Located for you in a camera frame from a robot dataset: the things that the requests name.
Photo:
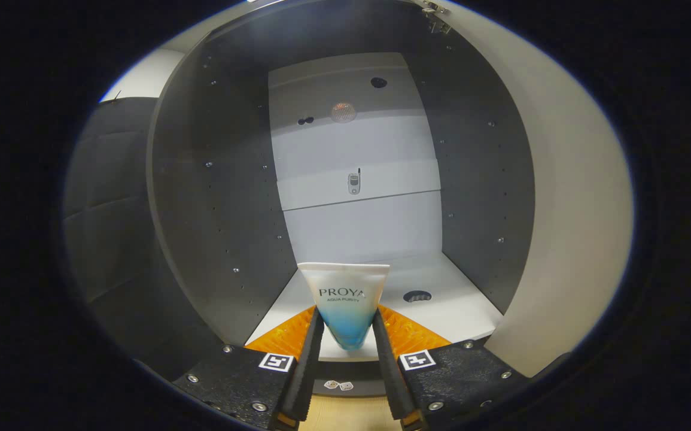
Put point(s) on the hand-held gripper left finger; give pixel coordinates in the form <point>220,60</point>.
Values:
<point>306,371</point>

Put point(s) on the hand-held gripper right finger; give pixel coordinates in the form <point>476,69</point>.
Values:
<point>390,371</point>

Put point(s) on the white and blue tube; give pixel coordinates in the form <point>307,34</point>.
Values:
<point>345,293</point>

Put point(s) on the black backdrop cloth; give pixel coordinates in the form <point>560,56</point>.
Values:
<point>106,197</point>

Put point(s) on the dark grey cabinet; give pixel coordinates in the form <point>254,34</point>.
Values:
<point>225,179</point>

